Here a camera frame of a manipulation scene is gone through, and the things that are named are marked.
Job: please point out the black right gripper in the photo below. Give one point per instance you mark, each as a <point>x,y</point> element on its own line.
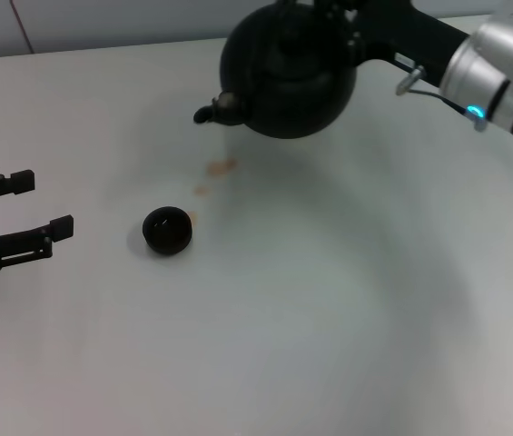
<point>410,36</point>

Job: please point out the black round teapot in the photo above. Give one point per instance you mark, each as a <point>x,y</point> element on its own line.
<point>292,91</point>

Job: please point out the dark brown teacup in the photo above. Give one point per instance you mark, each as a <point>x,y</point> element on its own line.
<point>167,229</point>

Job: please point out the black teapot lid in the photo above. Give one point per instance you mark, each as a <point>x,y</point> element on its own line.
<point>292,50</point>

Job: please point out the small brown tea puddle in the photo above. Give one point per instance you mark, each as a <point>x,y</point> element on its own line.
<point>192,218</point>
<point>200,189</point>

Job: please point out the large brown tea puddle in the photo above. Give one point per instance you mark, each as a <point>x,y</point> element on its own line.
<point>220,166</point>

